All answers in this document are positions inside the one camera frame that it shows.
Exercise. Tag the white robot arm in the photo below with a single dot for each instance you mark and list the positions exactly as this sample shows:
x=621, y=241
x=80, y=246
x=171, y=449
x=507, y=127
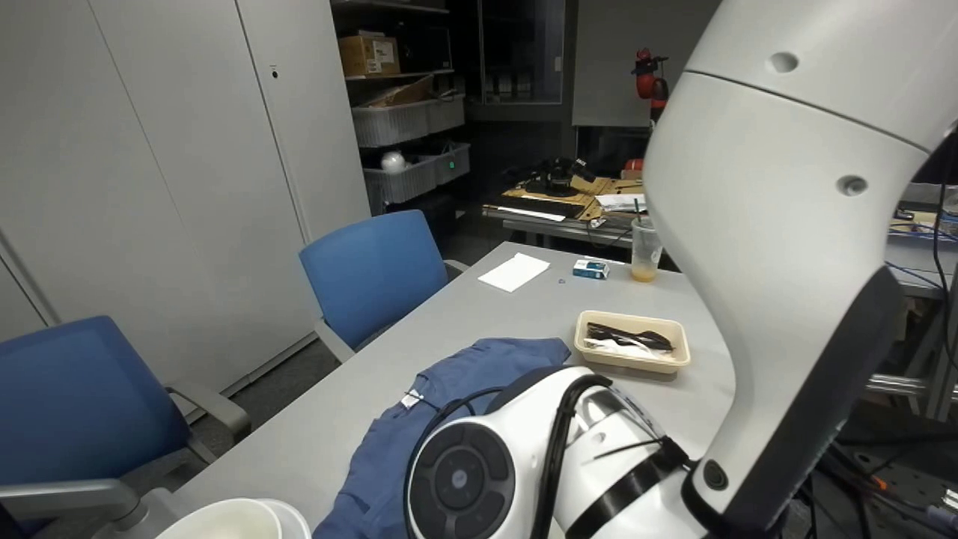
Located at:
x=772, y=180

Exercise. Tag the cluttered background workbench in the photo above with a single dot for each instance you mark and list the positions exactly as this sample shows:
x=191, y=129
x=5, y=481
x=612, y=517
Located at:
x=565, y=199

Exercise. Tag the blue office chair far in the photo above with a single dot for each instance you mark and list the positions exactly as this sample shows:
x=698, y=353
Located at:
x=374, y=273

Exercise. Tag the blue office chair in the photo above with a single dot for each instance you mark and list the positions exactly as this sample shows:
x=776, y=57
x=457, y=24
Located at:
x=374, y=273
x=85, y=430

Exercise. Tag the beige plastic tray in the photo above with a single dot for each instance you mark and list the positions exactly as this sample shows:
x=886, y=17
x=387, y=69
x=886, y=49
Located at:
x=633, y=356

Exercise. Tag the grey storage shelf bins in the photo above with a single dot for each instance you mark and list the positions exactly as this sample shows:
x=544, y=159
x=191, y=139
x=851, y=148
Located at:
x=408, y=111

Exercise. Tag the clear plastic cup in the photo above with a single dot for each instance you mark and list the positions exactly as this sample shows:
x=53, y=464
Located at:
x=646, y=249

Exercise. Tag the white bowl with toys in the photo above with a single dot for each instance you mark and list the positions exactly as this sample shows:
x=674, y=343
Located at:
x=242, y=520

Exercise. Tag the blue office chair near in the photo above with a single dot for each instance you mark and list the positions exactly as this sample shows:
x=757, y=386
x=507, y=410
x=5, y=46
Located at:
x=85, y=430

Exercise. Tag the blue t-shirt white print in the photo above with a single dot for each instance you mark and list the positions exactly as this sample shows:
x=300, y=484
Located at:
x=374, y=497

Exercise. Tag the red fire extinguisher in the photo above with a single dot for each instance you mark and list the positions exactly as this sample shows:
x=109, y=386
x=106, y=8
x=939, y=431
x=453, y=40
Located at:
x=649, y=81

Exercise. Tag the white paper sheet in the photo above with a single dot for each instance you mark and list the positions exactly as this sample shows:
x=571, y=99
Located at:
x=517, y=271

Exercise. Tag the black plastic cutlery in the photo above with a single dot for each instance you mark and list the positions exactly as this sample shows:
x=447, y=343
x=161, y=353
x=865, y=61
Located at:
x=631, y=340

